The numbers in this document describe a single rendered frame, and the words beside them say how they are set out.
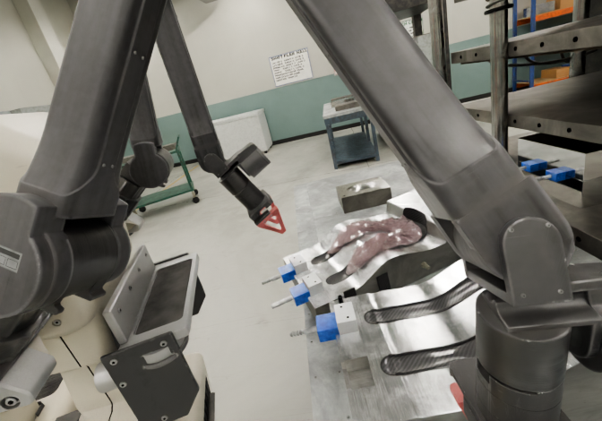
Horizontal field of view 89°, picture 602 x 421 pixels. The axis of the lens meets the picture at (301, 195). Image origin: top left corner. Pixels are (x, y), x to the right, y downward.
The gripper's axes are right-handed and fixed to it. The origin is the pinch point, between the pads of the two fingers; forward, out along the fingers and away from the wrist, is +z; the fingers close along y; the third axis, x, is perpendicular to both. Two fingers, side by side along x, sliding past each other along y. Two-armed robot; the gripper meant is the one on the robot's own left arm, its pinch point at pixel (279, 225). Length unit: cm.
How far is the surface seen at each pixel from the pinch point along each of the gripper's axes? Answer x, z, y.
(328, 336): 4.5, 9.6, -30.8
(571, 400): -18, 24, -54
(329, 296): 1.7, 14.8, -16.7
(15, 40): 181, -331, 656
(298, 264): 3.6, 11.0, -3.3
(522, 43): -97, 17, 13
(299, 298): 7.4, 11.4, -14.1
